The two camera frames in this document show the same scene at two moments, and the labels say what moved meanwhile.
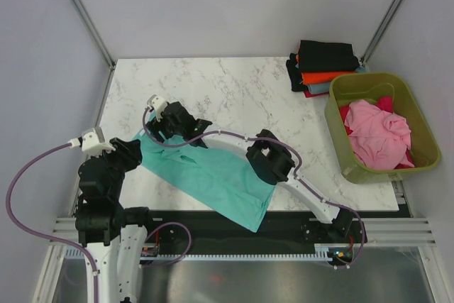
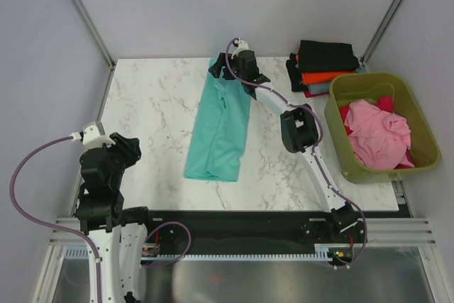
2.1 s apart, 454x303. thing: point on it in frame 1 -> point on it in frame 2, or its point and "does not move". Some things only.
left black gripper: (130, 151) does not move
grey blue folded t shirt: (325, 87) does not move
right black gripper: (156, 126) -> (215, 70)
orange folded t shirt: (308, 78) does not move
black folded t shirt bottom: (295, 74) does not move
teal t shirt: (223, 183) -> (217, 146)
